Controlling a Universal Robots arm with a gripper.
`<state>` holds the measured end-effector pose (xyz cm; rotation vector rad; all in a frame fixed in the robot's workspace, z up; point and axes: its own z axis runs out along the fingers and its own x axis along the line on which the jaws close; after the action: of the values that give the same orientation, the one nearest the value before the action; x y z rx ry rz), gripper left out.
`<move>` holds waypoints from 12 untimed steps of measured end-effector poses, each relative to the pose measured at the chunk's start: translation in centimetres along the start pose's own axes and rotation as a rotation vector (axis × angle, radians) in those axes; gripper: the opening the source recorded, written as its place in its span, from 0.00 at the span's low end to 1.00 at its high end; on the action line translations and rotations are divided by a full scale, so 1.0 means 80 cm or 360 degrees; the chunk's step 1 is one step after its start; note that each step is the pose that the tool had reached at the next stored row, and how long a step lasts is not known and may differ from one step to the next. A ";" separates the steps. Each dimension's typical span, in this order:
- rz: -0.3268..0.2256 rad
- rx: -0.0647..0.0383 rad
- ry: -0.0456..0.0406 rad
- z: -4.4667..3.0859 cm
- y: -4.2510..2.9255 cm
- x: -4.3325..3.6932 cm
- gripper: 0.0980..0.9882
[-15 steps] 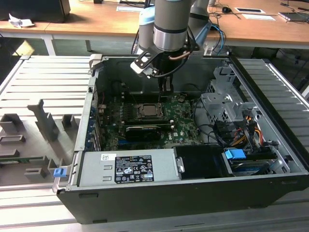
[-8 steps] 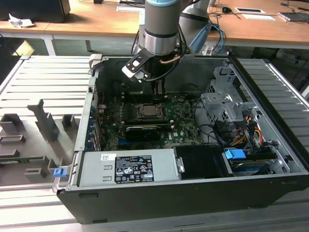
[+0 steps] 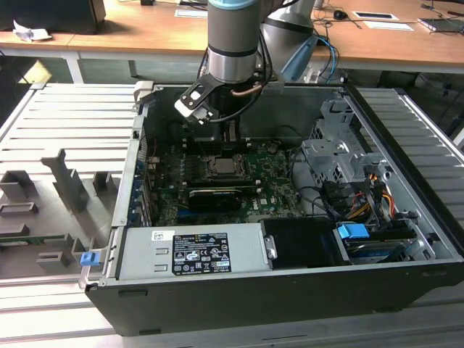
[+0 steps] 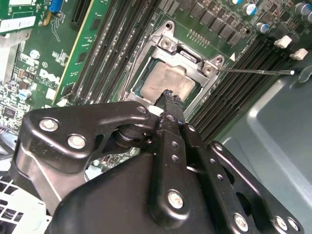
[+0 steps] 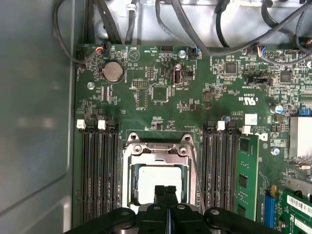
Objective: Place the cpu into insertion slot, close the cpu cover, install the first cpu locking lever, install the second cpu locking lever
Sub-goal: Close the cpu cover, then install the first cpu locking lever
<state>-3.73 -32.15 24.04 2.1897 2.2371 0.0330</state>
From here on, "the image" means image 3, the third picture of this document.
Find metal socket cover frame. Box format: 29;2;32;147
204;154;251;181

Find CPU socket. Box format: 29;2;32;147
202;152;253;181

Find green motherboard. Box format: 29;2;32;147
144;137;309;225

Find graphics card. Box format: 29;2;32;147
187;187;243;213

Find white framed desk hatch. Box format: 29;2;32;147
353;11;399;21
173;9;210;19

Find silver metal drive cage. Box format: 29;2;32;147
300;99;396;193

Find wooden desk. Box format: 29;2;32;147
0;0;464;85

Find black plastic shroud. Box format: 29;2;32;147
260;217;338;270

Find grey power supply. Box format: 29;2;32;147
116;223;273;282

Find grey parts rack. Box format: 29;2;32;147
0;146;124;280

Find hard disk in blue carrier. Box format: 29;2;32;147
333;221;416;264

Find white paper sheet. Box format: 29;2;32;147
362;20;416;32

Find black equipment box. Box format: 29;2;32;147
0;0;107;36

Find black and grey PC case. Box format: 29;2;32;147
83;80;464;338

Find blue case latch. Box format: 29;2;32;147
80;252;101;268

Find crumpled white paper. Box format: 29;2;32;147
12;20;52;43

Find grey laptop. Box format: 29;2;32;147
418;17;464;36

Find green RAM stick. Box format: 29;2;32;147
0;234;50;246

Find wrist camera with black bracket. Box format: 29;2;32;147
173;75;218;127

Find orange and yellow wires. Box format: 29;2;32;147
346;173;396;220

